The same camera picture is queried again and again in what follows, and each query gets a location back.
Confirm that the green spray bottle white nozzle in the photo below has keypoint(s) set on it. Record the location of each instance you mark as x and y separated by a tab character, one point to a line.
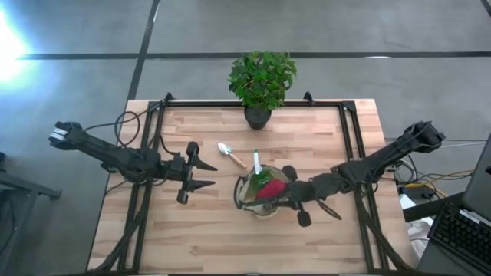
256	163

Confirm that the red gardening glove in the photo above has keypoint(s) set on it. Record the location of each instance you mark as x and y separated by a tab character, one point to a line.
270	189

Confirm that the black laptop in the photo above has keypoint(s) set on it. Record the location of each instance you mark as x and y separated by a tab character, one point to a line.
460	234

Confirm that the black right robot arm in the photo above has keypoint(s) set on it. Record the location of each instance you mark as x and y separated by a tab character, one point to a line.
376	161

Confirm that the black metal bar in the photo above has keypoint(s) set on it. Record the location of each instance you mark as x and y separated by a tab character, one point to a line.
433	207

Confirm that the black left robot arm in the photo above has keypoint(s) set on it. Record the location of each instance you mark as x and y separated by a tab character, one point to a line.
107	153

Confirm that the black metal stand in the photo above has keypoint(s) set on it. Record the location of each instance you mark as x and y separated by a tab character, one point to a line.
34	188

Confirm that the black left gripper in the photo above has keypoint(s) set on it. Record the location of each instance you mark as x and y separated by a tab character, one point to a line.
188	172

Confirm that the white plastic bag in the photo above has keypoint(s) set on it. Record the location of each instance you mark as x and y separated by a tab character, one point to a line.
418	230

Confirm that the black metal table frame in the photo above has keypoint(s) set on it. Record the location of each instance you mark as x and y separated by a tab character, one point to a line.
199	103

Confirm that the black power box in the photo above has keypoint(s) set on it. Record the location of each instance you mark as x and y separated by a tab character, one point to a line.
416	191

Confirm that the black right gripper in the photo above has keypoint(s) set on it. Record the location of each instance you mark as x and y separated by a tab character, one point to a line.
303	191

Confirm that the tan gardening bag green trim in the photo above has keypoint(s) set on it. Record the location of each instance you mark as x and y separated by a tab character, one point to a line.
245	191

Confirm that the green potted plant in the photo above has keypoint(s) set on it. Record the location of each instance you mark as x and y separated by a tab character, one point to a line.
261	80

